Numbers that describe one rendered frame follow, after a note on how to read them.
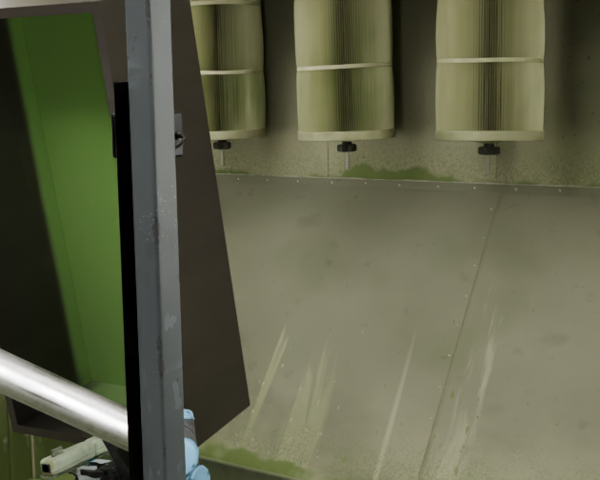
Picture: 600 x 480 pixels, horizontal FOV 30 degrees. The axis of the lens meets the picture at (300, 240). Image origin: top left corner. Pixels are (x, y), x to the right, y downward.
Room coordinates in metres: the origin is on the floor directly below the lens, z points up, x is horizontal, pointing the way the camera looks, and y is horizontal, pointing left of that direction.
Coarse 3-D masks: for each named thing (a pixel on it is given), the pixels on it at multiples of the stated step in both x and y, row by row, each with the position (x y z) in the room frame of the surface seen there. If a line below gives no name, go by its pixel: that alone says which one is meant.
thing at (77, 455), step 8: (88, 440) 2.76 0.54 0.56; (96, 440) 2.75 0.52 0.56; (56, 448) 2.66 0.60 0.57; (72, 448) 2.70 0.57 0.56; (80, 448) 2.70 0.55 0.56; (88, 448) 2.71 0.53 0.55; (96, 448) 2.74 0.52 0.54; (104, 448) 2.76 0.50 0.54; (48, 456) 2.65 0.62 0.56; (56, 456) 2.64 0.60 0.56; (64, 456) 2.64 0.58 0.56; (72, 456) 2.66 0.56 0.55; (80, 456) 2.68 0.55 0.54; (88, 456) 2.71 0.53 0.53; (96, 456) 2.74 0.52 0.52; (40, 464) 2.63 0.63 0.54; (48, 464) 2.61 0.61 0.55; (56, 464) 2.61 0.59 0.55; (64, 464) 2.63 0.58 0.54; (72, 464) 2.66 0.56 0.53; (80, 464) 2.69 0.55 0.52; (88, 464) 2.71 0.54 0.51; (48, 472) 2.61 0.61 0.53; (56, 472) 2.61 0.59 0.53; (64, 472) 2.63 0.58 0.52; (72, 472) 2.70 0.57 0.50
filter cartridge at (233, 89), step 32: (192, 0) 4.08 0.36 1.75; (224, 0) 4.06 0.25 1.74; (256, 0) 4.16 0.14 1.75; (224, 32) 4.06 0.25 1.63; (256, 32) 4.15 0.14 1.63; (224, 64) 4.09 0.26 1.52; (256, 64) 4.15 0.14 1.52; (224, 96) 4.08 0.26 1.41; (256, 96) 4.14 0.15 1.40; (224, 128) 4.10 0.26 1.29; (256, 128) 4.14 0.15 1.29; (224, 160) 4.23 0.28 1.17
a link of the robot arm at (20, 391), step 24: (0, 360) 2.35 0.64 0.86; (24, 360) 2.39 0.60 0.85; (0, 384) 2.34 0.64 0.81; (24, 384) 2.35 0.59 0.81; (48, 384) 2.36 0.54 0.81; (72, 384) 2.39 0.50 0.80; (48, 408) 2.36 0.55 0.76; (72, 408) 2.36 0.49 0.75; (96, 408) 2.37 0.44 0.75; (120, 408) 2.40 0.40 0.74; (96, 432) 2.37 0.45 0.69; (120, 432) 2.37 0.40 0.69; (192, 432) 2.49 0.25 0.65; (192, 456) 2.38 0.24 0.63
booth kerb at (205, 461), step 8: (104, 456) 4.09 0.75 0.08; (200, 456) 3.81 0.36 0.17; (200, 464) 3.80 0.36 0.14; (208, 464) 3.78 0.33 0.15; (216, 464) 3.76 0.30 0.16; (224, 464) 3.74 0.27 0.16; (232, 464) 3.72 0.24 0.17; (216, 472) 3.76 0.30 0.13; (224, 472) 3.74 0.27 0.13; (232, 472) 3.71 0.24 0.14; (240, 472) 3.69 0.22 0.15; (248, 472) 3.67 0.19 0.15; (256, 472) 3.65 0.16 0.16; (264, 472) 3.63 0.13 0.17; (272, 472) 3.62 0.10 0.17
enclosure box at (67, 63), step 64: (0, 0) 3.10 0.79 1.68; (64, 0) 2.81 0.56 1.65; (0, 64) 3.20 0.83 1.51; (64, 64) 3.23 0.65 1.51; (192, 64) 2.96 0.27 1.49; (0, 128) 3.19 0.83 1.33; (64, 128) 3.29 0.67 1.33; (192, 128) 2.96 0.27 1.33; (0, 192) 3.18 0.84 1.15; (64, 192) 3.35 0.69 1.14; (192, 192) 2.95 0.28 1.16; (0, 256) 3.17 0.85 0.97; (64, 256) 3.39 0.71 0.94; (192, 256) 2.94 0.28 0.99; (0, 320) 3.16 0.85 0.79; (64, 320) 3.38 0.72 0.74; (192, 320) 2.94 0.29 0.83; (192, 384) 2.93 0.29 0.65
